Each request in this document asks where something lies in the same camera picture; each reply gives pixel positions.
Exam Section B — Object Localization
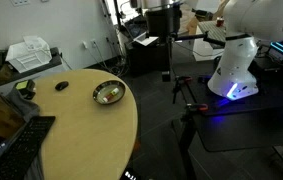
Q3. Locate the black camera stand pole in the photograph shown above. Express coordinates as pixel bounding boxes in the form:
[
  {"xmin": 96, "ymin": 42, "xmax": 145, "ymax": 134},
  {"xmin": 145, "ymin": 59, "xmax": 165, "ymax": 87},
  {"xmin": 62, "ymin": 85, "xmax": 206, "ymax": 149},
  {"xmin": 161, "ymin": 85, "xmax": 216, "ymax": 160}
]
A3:
[{"xmin": 161, "ymin": 32, "xmax": 225, "ymax": 103}]

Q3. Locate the round metal bowl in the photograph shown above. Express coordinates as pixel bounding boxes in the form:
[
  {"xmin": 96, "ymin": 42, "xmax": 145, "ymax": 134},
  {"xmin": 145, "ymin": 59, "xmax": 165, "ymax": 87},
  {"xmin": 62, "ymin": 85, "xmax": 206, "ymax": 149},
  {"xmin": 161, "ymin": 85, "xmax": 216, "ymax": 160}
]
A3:
[{"xmin": 92, "ymin": 80, "xmax": 126, "ymax": 105}]

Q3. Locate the black computer mouse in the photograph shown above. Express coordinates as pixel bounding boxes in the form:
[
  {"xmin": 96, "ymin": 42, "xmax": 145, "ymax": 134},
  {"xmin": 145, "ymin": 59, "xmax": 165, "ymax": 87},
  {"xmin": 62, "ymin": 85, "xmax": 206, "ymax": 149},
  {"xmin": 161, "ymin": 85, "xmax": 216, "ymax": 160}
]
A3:
[{"xmin": 55, "ymin": 81, "xmax": 69, "ymax": 91}]

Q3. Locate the black yellow small device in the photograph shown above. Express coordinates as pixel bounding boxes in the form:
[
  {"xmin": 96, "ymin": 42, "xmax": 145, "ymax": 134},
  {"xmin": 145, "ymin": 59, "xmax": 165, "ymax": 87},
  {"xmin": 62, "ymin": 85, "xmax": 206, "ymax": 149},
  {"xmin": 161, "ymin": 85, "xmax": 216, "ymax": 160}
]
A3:
[{"xmin": 15, "ymin": 79, "xmax": 35, "ymax": 100}]

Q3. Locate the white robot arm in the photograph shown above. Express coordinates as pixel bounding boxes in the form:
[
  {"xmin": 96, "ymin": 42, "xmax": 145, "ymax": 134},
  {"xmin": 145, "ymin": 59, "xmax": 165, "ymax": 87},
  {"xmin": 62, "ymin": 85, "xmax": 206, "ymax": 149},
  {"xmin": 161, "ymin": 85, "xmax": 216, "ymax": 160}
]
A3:
[{"xmin": 207, "ymin": 0, "xmax": 283, "ymax": 101}]

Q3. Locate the dark side shelf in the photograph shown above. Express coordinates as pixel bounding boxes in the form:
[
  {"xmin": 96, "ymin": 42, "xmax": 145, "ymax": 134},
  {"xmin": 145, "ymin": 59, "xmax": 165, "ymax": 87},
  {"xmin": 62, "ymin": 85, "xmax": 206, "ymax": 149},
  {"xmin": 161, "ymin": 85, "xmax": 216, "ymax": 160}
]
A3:
[{"xmin": 0, "ymin": 48, "xmax": 66, "ymax": 86}]

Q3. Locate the black keyboard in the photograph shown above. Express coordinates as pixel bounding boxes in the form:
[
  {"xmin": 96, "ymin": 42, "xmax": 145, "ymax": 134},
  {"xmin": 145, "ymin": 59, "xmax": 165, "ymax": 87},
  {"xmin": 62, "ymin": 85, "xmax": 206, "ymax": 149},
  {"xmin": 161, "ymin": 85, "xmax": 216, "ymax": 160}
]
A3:
[{"xmin": 0, "ymin": 116, "xmax": 56, "ymax": 180}]

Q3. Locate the red black clamp near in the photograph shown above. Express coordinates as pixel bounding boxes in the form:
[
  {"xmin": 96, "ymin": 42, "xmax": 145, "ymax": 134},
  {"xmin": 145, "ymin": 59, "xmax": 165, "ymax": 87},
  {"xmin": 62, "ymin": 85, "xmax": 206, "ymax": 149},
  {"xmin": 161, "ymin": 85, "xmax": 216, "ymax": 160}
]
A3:
[{"xmin": 186, "ymin": 104, "xmax": 209, "ymax": 111}]

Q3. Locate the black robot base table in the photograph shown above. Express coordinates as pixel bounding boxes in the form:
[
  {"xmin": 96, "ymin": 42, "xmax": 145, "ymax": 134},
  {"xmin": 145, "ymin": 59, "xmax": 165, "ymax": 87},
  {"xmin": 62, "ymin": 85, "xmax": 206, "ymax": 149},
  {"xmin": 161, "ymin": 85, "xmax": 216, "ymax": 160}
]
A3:
[{"xmin": 172, "ymin": 76, "xmax": 283, "ymax": 178}]

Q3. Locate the yellow red glue stick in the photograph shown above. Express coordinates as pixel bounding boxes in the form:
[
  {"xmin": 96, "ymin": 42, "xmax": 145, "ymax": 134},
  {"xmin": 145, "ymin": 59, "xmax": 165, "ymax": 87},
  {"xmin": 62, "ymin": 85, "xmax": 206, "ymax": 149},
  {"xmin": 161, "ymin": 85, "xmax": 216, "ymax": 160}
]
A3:
[{"xmin": 102, "ymin": 88, "xmax": 119, "ymax": 102}]

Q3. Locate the red black clamp far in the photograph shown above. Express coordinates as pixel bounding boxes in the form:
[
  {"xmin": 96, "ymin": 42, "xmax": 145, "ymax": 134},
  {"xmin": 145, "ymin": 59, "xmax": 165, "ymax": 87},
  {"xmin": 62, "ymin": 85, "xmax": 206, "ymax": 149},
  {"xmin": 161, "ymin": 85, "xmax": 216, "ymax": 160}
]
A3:
[{"xmin": 175, "ymin": 76, "xmax": 193, "ymax": 83}]

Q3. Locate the grey cloth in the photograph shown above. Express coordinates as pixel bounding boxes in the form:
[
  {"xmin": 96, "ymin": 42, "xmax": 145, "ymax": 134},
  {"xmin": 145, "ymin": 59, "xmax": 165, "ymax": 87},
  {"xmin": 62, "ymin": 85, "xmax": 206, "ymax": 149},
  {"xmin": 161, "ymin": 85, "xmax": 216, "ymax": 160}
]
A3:
[{"xmin": 6, "ymin": 88, "xmax": 40, "ymax": 122}]

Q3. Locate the black cabinet with equipment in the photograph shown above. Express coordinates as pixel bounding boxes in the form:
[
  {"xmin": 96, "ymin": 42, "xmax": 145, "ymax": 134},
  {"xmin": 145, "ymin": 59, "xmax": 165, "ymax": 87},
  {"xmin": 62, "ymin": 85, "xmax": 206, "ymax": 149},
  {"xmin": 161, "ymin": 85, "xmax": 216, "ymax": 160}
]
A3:
[{"xmin": 124, "ymin": 0, "xmax": 182, "ymax": 77}]

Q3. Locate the red black clamp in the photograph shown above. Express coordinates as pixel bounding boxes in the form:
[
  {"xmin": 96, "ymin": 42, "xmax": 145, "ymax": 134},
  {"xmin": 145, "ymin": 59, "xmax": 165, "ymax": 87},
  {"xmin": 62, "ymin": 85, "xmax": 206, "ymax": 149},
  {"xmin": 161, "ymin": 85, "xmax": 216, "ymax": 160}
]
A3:
[
  {"xmin": 186, "ymin": 104, "xmax": 209, "ymax": 111},
  {"xmin": 175, "ymin": 76, "xmax": 193, "ymax": 83}
]

